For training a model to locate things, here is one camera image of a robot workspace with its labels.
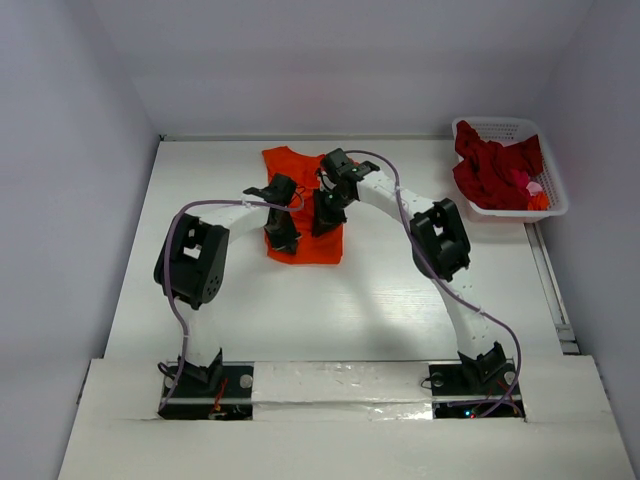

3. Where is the small orange cloth in basket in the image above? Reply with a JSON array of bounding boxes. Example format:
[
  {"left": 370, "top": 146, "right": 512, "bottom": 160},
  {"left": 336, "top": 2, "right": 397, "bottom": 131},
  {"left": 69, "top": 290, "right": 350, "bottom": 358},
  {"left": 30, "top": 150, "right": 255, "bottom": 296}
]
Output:
[{"left": 527, "top": 192, "right": 550, "bottom": 211}]

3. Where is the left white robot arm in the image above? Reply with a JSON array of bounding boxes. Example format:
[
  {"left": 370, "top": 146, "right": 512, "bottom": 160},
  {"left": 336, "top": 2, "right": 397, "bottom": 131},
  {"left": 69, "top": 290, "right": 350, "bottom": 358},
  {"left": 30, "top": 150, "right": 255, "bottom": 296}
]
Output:
[{"left": 154, "top": 174, "right": 304, "bottom": 395}]

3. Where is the white plastic basket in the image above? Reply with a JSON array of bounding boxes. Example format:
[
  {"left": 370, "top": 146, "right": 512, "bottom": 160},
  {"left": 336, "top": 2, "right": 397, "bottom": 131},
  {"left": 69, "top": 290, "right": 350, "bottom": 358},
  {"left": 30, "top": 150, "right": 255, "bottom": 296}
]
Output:
[{"left": 451, "top": 116, "right": 569, "bottom": 223}]

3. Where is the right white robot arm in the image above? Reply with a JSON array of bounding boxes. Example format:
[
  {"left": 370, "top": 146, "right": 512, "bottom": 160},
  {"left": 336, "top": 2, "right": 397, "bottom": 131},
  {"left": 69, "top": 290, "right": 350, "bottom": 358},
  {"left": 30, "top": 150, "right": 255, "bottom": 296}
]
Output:
[{"left": 312, "top": 149, "right": 506, "bottom": 392}]

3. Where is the dark red t shirt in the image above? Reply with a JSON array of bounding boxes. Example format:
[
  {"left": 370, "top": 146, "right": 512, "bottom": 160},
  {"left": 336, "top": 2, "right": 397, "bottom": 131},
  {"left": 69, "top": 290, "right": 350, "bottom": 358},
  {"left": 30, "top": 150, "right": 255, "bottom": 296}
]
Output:
[{"left": 453, "top": 121, "right": 543, "bottom": 211}]

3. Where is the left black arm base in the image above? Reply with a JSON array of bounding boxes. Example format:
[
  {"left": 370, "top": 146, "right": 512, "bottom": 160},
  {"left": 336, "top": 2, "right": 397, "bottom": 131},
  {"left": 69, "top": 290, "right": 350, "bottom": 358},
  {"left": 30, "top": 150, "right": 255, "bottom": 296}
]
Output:
[{"left": 158, "top": 363, "right": 254, "bottom": 421}]

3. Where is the orange t shirt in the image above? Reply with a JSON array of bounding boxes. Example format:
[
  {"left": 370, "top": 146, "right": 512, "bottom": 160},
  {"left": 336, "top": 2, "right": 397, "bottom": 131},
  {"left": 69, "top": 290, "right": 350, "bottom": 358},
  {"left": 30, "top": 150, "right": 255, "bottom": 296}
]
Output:
[{"left": 262, "top": 146, "right": 343, "bottom": 265}]

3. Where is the pink cloth in basket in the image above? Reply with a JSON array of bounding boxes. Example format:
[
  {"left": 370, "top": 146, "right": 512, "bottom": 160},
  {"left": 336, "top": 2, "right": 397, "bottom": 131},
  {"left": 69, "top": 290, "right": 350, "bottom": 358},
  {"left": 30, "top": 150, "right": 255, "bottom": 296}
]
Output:
[{"left": 512, "top": 170, "right": 544, "bottom": 197}]

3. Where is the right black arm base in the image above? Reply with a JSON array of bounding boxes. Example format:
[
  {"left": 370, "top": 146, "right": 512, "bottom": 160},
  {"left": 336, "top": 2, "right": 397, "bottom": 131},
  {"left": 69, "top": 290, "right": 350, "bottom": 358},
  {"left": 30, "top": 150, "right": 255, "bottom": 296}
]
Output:
[{"left": 420, "top": 362, "right": 526, "bottom": 420}]

